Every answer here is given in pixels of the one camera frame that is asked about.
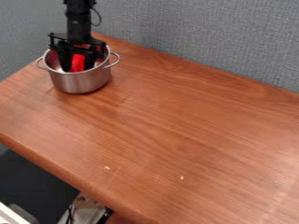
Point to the stainless steel pot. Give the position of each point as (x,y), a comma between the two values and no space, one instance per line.
(77,82)

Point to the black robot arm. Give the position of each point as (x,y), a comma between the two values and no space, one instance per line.
(81,16)

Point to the red block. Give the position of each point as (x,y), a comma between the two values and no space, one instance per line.
(78,57)

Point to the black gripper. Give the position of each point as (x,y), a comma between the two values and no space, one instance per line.
(92,47)

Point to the white object at corner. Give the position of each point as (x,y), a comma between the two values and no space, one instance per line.
(12,215)

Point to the white table leg frame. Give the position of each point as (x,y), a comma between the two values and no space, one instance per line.
(85,211)

